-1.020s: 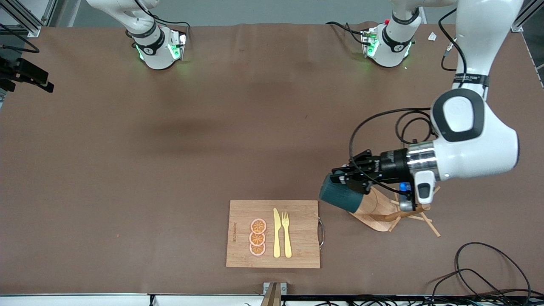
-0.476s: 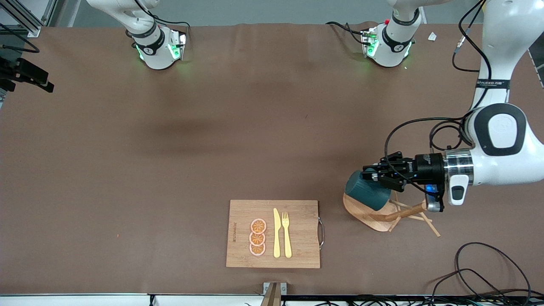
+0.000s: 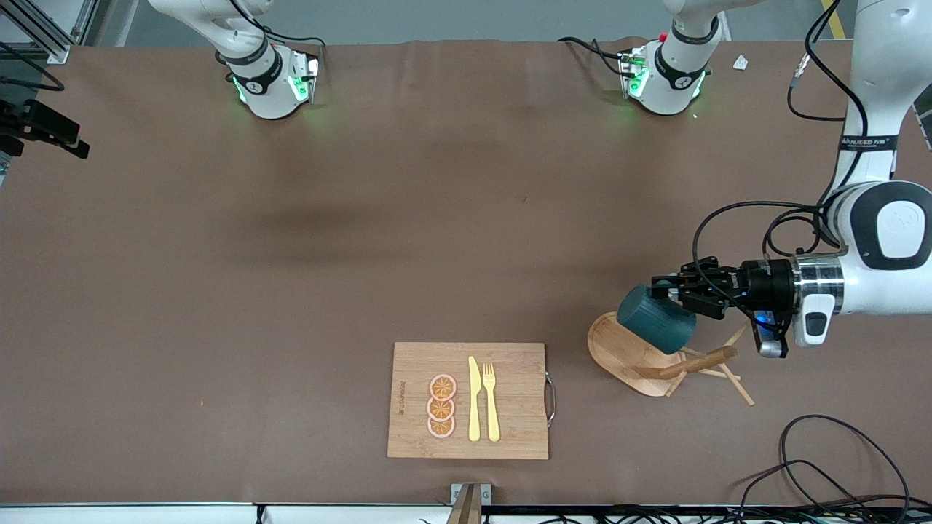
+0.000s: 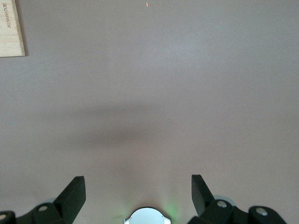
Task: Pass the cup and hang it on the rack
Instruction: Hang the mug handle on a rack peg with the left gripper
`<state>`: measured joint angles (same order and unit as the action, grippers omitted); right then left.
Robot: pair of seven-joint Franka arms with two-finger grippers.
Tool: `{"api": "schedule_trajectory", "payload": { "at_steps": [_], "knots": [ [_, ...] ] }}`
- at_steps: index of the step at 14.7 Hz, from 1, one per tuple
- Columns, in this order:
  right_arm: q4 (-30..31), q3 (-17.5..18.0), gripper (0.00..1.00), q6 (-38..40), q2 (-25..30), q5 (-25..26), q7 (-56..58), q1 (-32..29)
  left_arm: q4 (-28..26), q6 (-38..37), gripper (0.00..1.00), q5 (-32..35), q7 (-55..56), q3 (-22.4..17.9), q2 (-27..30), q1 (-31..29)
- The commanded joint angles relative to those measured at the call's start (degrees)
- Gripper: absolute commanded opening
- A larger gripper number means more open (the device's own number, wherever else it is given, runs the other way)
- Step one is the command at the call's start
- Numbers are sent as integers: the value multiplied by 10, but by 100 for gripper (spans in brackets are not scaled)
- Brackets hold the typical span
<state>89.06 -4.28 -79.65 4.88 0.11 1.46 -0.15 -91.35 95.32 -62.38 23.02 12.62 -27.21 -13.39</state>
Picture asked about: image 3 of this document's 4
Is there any teal cup with yellow interior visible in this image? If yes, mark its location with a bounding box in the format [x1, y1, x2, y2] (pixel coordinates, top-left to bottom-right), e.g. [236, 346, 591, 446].
[617, 284, 698, 355]

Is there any wooden mug rack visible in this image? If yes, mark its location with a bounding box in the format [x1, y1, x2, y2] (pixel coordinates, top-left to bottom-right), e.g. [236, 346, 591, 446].
[587, 313, 756, 407]

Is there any yellow plastic fork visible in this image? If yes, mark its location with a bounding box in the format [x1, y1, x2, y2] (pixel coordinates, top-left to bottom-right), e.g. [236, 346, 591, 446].
[483, 362, 501, 442]

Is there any brown table mat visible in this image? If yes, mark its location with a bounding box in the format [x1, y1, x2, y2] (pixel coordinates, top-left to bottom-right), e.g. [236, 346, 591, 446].
[0, 38, 932, 507]

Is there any yellow plastic knife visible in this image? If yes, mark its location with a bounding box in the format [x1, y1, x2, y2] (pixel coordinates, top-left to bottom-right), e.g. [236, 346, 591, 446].
[468, 356, 482, 442]

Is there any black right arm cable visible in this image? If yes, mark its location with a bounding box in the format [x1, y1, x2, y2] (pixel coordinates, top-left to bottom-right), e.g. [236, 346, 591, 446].
[0, 42, 65, 92]

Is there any aluminium frame profile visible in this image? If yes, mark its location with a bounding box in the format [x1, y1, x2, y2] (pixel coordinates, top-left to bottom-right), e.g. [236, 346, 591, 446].
[0, 0, 99, 65]

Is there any black looped floor cable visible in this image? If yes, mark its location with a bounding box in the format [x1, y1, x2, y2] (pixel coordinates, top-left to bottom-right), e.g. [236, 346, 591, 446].
[737, 458, 932, 524]
[779, 415, 912, 514]

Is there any bamboo cutting board with handle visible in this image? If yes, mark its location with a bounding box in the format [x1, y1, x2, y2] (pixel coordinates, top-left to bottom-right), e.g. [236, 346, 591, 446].
[387, 342, 558, 461]

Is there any black left base cable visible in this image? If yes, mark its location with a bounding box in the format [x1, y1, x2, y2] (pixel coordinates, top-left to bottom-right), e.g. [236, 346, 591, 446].
[557, 36, 636, 78]

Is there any black base cable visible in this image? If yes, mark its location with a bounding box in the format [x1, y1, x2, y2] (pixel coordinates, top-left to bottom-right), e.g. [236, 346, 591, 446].
[557, 36, 636, 78]
[258, 25, 328, 52]

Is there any black right base cable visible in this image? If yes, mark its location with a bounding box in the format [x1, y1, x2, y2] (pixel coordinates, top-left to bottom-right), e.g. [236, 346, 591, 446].
[258, 25, 328, 52]

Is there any metal table edge bracket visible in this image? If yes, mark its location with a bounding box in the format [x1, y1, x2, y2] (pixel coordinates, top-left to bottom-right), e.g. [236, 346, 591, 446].
[450, 483, 492, 524]

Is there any white table edge rail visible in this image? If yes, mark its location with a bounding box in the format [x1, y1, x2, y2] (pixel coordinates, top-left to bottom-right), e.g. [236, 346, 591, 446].
[0, 502, 452, 524]

